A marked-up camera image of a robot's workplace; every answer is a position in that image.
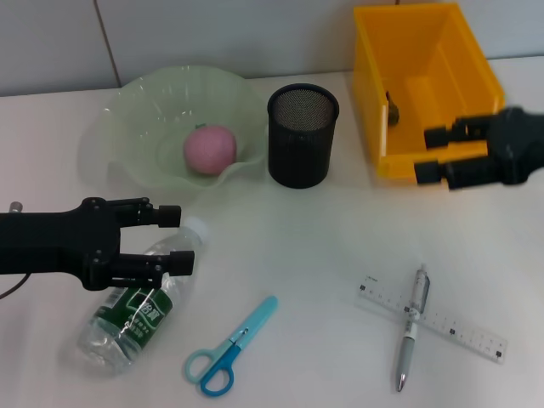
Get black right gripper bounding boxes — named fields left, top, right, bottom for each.
left=413, top=105, right=544, bottom=191

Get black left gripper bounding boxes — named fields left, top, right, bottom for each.
left=0, top=197, right=196, bottom=292

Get pink peach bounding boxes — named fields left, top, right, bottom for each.
left=183, top=124, right=238, bottom=175

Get clear bottle green label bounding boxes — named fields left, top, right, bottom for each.
left=76, top=216, right=212, bottom=377

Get blue scissors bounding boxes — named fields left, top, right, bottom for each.
left=184, top=296, right=280, bottom=397

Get pale green glass fruit plate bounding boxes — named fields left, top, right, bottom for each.
left=78, top=63, right=271, bottom=205

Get black mesh pen holder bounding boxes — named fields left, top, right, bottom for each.
left=266, top=82, right=341, bottom=190

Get silver ballpoint pen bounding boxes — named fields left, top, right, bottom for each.
left=394, top=263, right=431, bottom=393

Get transparent plastic ruler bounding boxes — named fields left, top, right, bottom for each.
left=355, top=274, right=509, bottom=365

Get yellow plastic bin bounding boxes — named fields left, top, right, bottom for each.
left=352, top=2, right=507, bottom=179

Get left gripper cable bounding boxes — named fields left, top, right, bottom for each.
left=0, top=271, right=33, bottom=299

